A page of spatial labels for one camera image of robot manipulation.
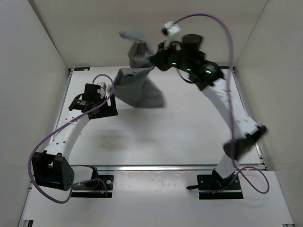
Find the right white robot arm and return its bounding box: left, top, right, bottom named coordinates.
left=150, top=34, right=267, bottom=190

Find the right blue table label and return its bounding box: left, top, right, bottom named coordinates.
left=219, top=65, right=230, bottom=70

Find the grey pleated skirt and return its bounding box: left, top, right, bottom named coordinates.
left=112, top=31, right=165, bottom=108

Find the left blue table label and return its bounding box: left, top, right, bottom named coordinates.
left=73, top=67, right=90, bottom=71

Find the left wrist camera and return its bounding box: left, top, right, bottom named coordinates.
left=97, top=82, right=107, bottom=96

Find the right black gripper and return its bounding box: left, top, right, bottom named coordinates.
left=152, top=40, right=193, bottom=73

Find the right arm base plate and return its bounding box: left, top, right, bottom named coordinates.
left=186, top=175, right=244, bottom=200

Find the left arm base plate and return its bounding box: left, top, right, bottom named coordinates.
left=71, top=175, right=114, bottom=199

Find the aluminium table front rail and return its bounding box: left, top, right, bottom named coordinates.
left=71, top=165, right=218, bottom=172

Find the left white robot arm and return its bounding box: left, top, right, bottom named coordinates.
left=31, top=82, right=118, bottom=191

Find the blue table label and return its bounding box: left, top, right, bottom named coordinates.
left=219, top=65, right=230, bottom=70
left=73, top=67, right=90, bottom=71

